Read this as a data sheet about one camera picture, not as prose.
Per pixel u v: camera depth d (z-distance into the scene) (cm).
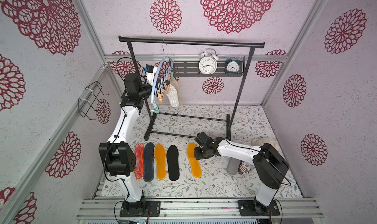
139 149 95
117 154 47
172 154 93
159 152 95
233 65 90
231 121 95
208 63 88
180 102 100
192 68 95
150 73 66
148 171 86
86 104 75
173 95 91
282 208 76
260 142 91
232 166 85
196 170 88
